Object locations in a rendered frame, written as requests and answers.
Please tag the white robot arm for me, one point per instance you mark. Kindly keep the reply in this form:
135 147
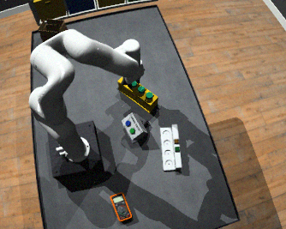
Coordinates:
50 109

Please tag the white button panel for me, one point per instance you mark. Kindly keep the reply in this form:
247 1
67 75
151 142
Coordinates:
134 127

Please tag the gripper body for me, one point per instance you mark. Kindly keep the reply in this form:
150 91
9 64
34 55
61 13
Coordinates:
138 75

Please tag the orange digital multimeter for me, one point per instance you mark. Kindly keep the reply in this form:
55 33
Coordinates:
121 207

